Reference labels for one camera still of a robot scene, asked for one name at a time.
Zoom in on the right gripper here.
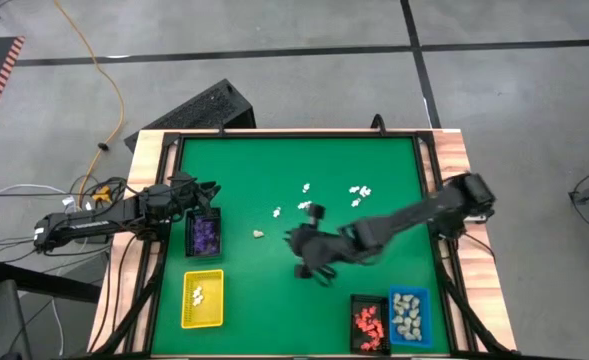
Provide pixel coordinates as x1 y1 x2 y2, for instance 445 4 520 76
286 202 371 287

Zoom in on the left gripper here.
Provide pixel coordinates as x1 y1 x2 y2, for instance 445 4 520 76
166 172 222 221

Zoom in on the yellow plastic mesh basket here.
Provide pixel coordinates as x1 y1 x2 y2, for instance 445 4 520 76
181 269 225 330

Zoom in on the blue plastic mesh basket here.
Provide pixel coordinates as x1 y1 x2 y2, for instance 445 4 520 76
388 284 434 349

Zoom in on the black plastic mesh basket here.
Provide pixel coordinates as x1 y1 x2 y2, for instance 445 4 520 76
349 293 391 356
184 207 223 259

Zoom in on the black computer tower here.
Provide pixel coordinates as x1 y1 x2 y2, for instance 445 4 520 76
123 78 258 154

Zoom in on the yellow extension cable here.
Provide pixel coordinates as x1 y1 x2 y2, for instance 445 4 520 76
53 0 126 201

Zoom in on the black cable loop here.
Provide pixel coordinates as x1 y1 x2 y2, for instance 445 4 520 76
370 113 389 136

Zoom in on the white floor cable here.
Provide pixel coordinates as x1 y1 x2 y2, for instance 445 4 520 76
0 182 70 207

